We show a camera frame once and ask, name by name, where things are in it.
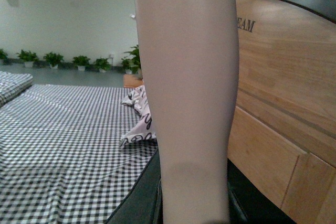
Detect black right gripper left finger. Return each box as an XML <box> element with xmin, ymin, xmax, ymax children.
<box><xmin>105</xmin><ymin>153</ymin><xmax>163</xmax><ymax>223</ymax></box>

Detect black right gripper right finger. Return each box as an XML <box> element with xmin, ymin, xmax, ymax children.
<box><xmin>227</xmin><ymin>160</ymin><xmax>295</xmax><ymax>224</ymax></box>

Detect beige hand brush black bristles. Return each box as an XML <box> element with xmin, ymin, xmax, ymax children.
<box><xmin>135</xmin><ymin>0</ymin><xmax>239</xmax><ymax>223</ymax></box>

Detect white patterned pillow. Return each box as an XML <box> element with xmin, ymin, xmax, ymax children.
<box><xmin>119</xmin><ymin>85</ymin><xmax>156</xmax><ymax>148</ymax></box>

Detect wooden bed headboard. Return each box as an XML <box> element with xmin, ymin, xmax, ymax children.
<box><xmin>228</xmin><ymin>0</ymin><xmax>335</xmax><ymax>223</ymax></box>

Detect black white checkered bedsheet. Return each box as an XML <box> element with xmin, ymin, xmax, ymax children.
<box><xmin>1</xmin><ymin>84</ymin><xmax>157</xmax><ymax>223</ymax></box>

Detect potted green plant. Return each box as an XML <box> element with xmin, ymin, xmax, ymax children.
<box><xmin>94</xmin><ymin>58</ymin><xmax>111</xmax><ymax>72</ymax></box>
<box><xmin>72</xmin><ymin>55</ymin><xmax>90</xmax><ymax>71</ymax></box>
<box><xmin>44</xmin><ymin>52</ymin><xmax>64</xmax><ymax>69</ymax></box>
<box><xmin>0</xmin><ymin>48</ymin><xmax>8</xmax><ymax>65</ymax></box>
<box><xmin>16</xmin><ymin>49</ymin><xmax>39</xmax><ymax>68</ymax></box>
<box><xmin>121</xmin><ymin>45</ymin><xmax>143</xmax><ymax>80</ymax></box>

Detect checkered folded blanket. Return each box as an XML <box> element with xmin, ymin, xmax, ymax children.
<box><xmin>1</xmin><ymin>71</ymin><xmax>33</xmax><ymax>107</ymax></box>

